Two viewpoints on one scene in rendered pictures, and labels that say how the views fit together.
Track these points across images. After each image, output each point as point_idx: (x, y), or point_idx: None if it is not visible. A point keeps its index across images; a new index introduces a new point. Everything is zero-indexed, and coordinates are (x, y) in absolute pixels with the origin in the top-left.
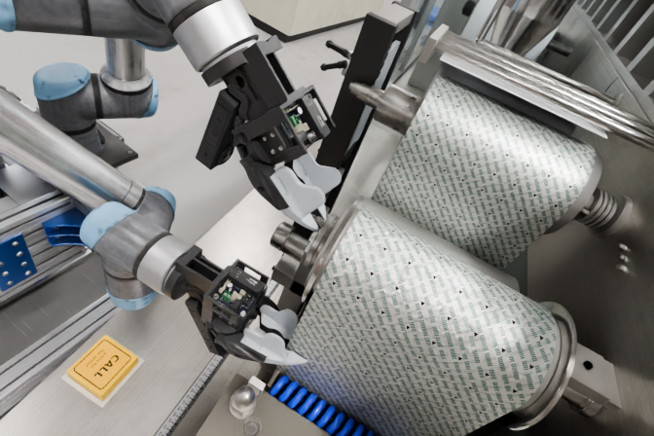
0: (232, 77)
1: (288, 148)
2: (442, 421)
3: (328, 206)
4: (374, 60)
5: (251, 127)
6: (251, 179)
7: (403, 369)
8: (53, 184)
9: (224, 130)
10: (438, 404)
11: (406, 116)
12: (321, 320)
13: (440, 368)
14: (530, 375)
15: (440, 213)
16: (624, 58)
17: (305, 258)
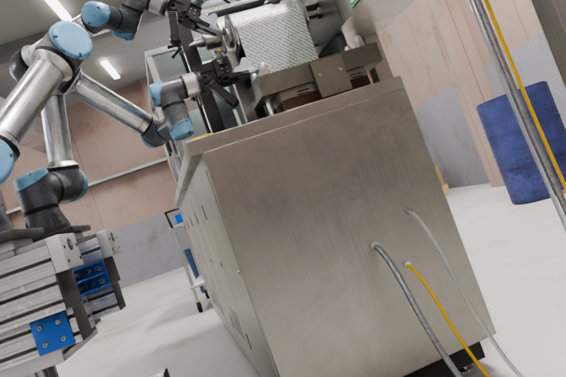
0: (169, 5)
1: (197, 8)
2: (303, 39)
3: None
4: (189, 35)
5: (184, 7)
6: (195, 19)
7: (277, 31)
8: (119, 108)
9: (176, 21)
10: (295, 34)
11: None
12: (248, 40)
13: (280, 18)
14: (293, 2)
15: None
16: None
17: (226, 33)
